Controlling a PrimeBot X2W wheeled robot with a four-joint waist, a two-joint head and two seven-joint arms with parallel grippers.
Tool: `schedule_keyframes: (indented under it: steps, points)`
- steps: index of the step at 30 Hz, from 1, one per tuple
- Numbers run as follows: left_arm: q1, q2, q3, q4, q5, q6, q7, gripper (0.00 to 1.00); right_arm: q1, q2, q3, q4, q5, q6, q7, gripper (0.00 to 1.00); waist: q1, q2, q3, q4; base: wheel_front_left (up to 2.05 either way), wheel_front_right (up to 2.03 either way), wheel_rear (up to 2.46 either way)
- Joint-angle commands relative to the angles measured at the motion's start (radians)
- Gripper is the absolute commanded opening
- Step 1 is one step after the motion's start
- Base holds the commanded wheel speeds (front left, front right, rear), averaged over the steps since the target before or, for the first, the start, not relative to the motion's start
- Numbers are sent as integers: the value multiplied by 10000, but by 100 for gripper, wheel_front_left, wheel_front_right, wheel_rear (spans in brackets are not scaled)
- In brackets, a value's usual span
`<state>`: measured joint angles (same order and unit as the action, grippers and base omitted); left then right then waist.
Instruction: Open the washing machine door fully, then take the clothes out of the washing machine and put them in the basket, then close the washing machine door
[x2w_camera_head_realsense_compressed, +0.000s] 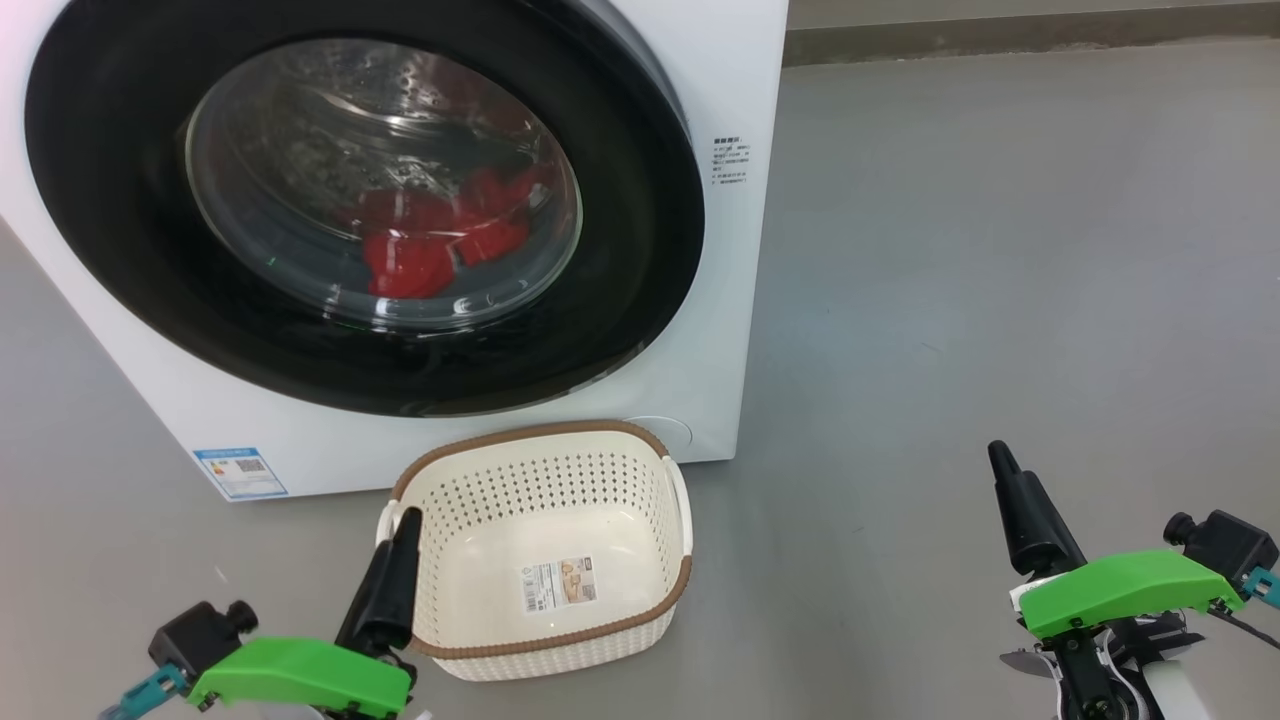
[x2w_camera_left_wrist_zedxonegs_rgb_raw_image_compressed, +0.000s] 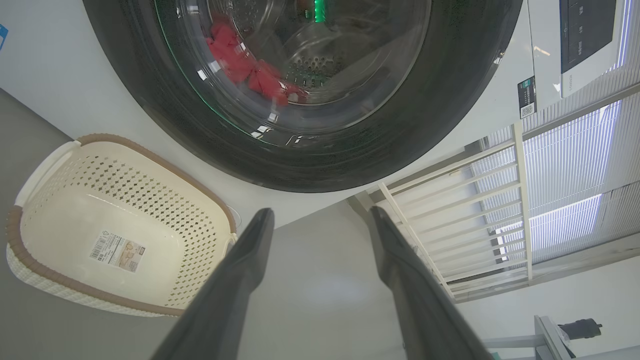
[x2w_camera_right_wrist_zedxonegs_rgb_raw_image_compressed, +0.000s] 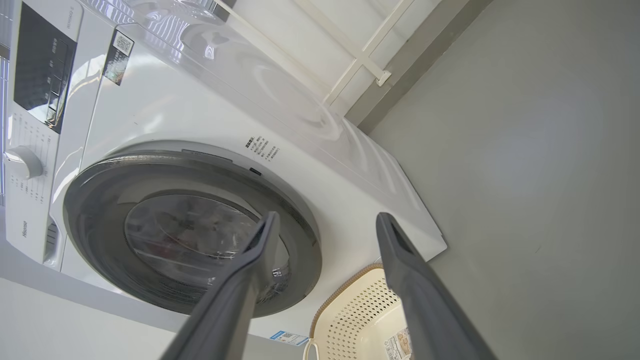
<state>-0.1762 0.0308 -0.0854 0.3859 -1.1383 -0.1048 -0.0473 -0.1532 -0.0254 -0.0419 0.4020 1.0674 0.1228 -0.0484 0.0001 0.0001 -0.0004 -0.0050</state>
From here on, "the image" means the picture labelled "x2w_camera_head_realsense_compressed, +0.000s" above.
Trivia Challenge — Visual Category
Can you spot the thin black cable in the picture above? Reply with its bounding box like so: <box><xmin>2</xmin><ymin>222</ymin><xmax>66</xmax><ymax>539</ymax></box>
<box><xmin>1210</xmin><ymin>600</ymin><xmax>1280</xmax><ymax>651</ymax></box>

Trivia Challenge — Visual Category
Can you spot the red garment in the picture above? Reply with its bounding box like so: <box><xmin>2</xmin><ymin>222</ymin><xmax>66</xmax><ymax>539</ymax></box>
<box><xmin>355</xmin><ymin>165</ymin><xmax>546</xmax><ymax>301</ymax></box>

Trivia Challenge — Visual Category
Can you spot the blue energy label sticker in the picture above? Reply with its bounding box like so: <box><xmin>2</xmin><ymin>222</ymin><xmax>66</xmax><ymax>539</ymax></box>
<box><xmin>193</xmin><ymin>447</ymin><xmax>289</xmax><ymax>500</ymax></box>

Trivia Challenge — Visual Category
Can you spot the white front-load washing machine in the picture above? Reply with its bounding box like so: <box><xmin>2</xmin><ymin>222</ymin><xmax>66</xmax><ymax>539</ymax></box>
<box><xmin>0</xmin><ymin>0</ymin><xmax>791</xmax><ymax>503</ymax></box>

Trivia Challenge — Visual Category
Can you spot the round black glass washer door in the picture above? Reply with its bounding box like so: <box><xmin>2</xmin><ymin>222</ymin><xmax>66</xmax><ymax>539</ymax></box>
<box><xmin>24</xmin><ymin>0</ymin><xmax>707</xmax><ymax>419</ymax></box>

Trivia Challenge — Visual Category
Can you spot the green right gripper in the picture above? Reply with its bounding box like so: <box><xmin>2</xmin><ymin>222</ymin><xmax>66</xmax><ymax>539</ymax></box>
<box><xmin>988</xmin><ymin>440</ymin><xmax>1246</xmax><ymax>639</ymax></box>

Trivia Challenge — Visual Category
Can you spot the white printed product label sticker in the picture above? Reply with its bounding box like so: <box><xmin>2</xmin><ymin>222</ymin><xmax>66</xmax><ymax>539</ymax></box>
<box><xmin>519</xmin><ymin>556</ymin><xmax>600</xmax><ymax>615</ymax></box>

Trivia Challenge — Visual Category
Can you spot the round white filter cover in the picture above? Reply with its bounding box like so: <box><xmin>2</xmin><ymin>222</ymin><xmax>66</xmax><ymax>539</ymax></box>
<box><xmin>625</xmin><ymin>415</ymin><xmax>693</xmax><ymax>463</ymax></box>

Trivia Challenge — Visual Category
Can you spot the cream perforated laundry basket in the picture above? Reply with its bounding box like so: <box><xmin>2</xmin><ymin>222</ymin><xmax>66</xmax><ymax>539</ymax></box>
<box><xmin>377</xmin><ymin>420</ymin><xmax>694</xmax><ymax>683</ymax></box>

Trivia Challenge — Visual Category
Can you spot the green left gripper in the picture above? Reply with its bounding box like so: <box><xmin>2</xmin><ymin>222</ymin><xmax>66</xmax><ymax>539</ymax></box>
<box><xmin>188</xmin><ymin>508</ymin><xmax>426</xmax><ymax>719</ymax></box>

